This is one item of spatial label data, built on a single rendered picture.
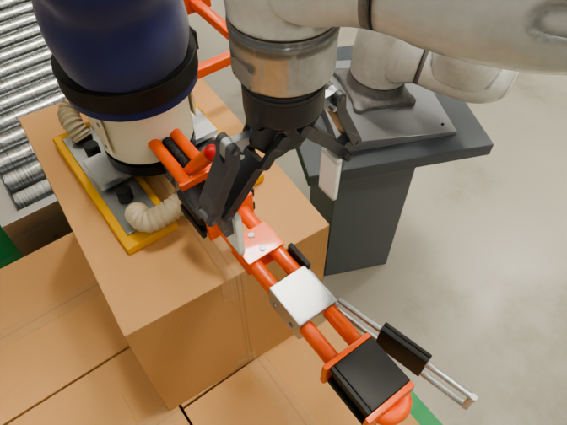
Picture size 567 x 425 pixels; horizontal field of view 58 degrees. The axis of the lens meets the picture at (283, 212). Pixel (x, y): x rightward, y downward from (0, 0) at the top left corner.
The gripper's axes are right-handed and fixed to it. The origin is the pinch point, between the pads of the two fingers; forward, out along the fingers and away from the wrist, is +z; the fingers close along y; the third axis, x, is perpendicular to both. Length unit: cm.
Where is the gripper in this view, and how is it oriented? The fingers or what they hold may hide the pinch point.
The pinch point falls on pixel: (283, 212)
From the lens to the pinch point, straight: 60.0
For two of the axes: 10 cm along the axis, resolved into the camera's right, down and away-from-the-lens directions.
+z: 0.0, 6.1, 8.0
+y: -8.1, 4.7, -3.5
